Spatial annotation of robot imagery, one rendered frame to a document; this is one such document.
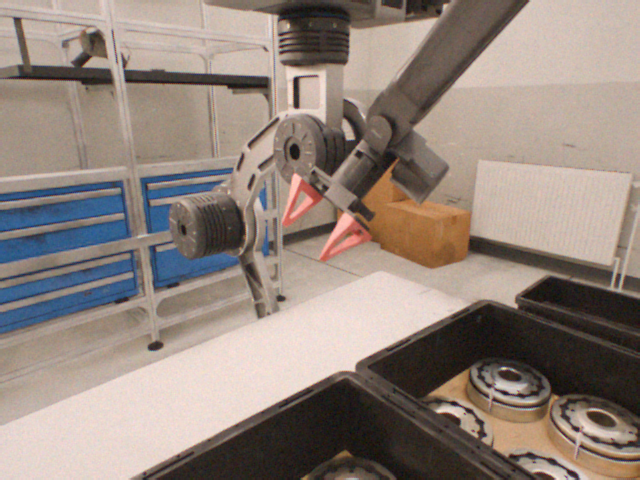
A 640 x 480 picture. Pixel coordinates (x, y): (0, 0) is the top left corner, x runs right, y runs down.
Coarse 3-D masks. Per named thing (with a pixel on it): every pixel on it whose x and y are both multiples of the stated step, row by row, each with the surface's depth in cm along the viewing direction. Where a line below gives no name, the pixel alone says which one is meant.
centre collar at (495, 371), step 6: (498, 366) 62; (504, 366) 62; (510, 366) 62; (492, 372) 61; (498, 372) 61; (504, 372) 62; (510, 372) 62; (516, 372) 61; (522, 372) 61; (492, 378) 61; (498, 378) 60; (522, 378) 60; (528, 378) 60; (504, 384) 59; (510, 384) 59; (516, 384) 59; (522, 384) 59
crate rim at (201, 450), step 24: (312, 384) 48; (336, 384) 49; (360, 384) 48; (264, 408) 44; (288, 408) 45; (408, 408) 44; (240, 432) 41; (432, 432) 41; (192, 456) 39; (456, 456) 39; (480, 456) 39
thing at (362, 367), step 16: (480, 304) 67; (496, 304) 67; (448, 320) 62; (528, 320) 63; (544, 320) 62; (416, 336) 58; (576, 336) 59; (592, 336) 58; (384, 352) 54; (624, 352) 55; (368, 368) 52; (384, 384) 48; (400, 400) 46; (416, 400) 46; (432, 416) 43; (448, 432) 41; (464, 432) 41; (480, 448) 40; (512, 464) 38
